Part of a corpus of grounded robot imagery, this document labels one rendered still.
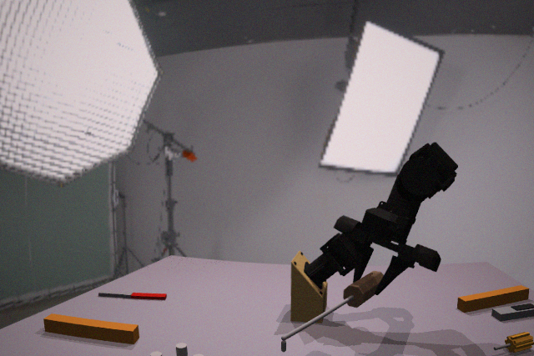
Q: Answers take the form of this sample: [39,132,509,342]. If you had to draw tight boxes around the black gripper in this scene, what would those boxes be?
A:
[333,198,441,295]

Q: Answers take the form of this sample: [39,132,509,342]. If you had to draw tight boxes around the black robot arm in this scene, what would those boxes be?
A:
[304,143,458,290]

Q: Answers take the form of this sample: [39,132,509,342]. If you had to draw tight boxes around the orange rectangular bar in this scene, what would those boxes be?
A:
[457,285,529,313]
[43,313,139,344]

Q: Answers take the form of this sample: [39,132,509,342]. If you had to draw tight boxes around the hook tool with brown wooden handle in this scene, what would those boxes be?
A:
[281,271,384,352]

